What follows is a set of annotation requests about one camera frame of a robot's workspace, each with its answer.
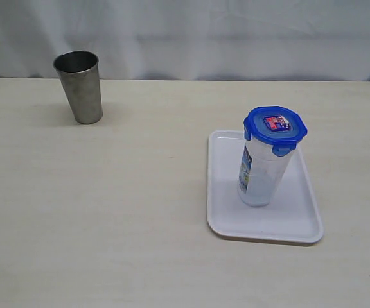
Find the clear plastic tall container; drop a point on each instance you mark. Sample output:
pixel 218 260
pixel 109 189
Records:
pixel 261 170

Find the blue plastic lid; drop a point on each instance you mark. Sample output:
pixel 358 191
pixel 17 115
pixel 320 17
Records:
pixel 277 126

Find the stainless steel cup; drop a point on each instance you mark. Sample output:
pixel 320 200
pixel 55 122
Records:
pixel 79 76

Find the white rectangular plastic tray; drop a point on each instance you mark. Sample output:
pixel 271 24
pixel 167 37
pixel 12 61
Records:
pixel 291 217

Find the white backdrop curtain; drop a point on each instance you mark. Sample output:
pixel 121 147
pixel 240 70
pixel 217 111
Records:
pixel 191 40

